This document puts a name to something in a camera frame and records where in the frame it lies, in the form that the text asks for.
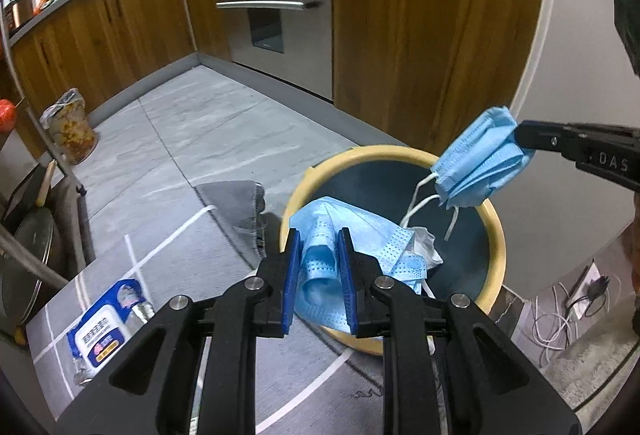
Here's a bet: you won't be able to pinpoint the black pan with wooden handle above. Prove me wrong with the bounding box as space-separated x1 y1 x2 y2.
0 160 57 227

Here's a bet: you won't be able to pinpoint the pan with dark lid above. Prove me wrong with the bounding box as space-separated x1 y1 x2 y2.
0 205 64 322

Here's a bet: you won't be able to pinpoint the printed plastic bag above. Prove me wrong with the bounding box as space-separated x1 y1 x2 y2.
40 87 99 166

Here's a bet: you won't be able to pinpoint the white tissue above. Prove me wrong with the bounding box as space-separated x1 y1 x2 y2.
410 226 445 269

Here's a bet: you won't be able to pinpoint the grey checked mat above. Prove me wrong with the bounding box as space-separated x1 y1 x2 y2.
25 205 501 435

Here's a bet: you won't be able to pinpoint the black plug with cable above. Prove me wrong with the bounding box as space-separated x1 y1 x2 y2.
564 276 612 322

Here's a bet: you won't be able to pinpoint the grey cloth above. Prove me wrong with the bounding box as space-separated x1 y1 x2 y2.
194 180 266 262

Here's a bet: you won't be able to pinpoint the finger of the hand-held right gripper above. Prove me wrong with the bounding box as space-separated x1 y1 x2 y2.
515 119 640 192

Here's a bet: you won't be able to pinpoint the metal shelf rack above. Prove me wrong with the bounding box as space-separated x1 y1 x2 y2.
0 32 97 341

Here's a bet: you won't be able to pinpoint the wooden kitchen cabinets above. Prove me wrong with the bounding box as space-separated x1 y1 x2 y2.
9 0 548 156

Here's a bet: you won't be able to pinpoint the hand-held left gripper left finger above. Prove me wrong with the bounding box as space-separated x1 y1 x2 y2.
52 227 301 435

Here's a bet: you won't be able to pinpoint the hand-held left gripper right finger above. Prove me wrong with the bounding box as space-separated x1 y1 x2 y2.
337 227 583 435

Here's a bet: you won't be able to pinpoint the yellow-rimmed blue bin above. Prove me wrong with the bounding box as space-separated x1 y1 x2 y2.
280 145 507 357

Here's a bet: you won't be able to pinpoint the grey fuzzy rug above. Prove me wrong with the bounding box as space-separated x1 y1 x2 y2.
539 329 637 412

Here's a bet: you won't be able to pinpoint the blue face mask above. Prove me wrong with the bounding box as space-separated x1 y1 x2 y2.
400 106 535 241
289 197 437 333

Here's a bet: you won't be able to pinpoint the blue white wipe packet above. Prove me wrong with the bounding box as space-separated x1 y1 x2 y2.
66 279 156 387

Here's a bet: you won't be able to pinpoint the stainless steel oven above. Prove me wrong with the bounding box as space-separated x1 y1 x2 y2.
207 0 335 103

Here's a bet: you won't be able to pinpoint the wall socket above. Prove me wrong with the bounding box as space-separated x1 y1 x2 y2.
569 260 609 322

